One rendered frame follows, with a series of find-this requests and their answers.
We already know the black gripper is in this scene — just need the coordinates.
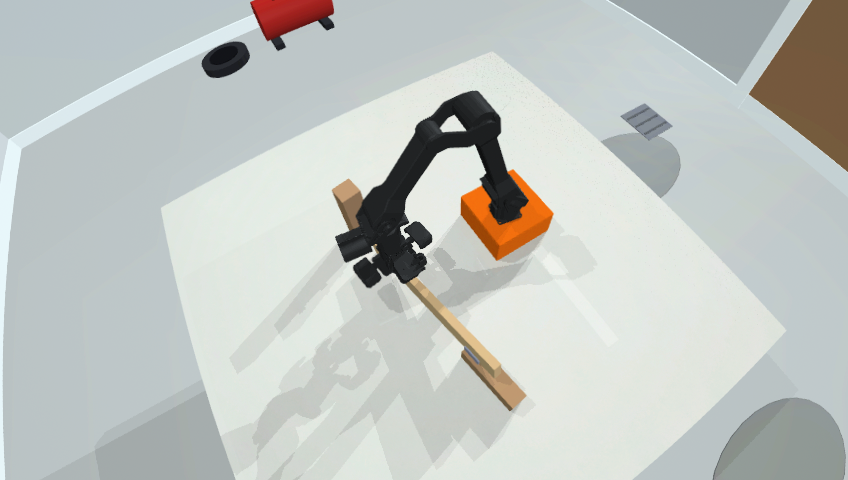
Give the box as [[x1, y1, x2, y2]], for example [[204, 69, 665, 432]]
[[353, 221, 432, 289]]

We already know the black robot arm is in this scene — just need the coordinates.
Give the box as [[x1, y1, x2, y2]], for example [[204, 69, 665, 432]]
[[335, 90, 529, 284]]

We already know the long tan wooden rail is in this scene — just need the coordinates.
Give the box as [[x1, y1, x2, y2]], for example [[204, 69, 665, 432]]
[[405, 277, 501, 379]]

